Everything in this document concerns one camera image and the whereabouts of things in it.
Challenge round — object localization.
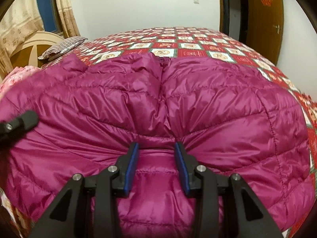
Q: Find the magenta quilted down jacket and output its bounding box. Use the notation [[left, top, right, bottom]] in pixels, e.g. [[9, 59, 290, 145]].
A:
[[0, 52, 315, 238]]

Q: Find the pink floral blanket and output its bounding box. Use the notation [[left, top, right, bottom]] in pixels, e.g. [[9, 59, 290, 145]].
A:
[[0, 66, 41, 100]]

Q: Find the cream wooden headboard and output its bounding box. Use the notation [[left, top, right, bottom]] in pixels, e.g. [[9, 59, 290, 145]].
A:
[[1, 31, 63, 80]]

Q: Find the brown wooden door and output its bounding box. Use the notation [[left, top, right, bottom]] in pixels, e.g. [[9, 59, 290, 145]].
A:
[[246, 0, 284, 64]]

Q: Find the beige patterned curtain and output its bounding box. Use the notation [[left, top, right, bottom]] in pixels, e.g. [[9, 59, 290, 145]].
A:
[[1, 0, 80, 79]]

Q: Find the metal door handle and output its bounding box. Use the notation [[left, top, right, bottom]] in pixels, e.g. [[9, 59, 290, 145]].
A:
[[273, 25, 280, 34]]

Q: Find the grey striped pillow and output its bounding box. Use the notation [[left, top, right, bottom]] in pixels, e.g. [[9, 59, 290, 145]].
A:
[[38, 36, 87, 61]]

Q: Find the red patchwork bear bedspread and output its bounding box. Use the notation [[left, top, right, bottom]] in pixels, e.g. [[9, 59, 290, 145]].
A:
[[0, 26, 317, 238]]

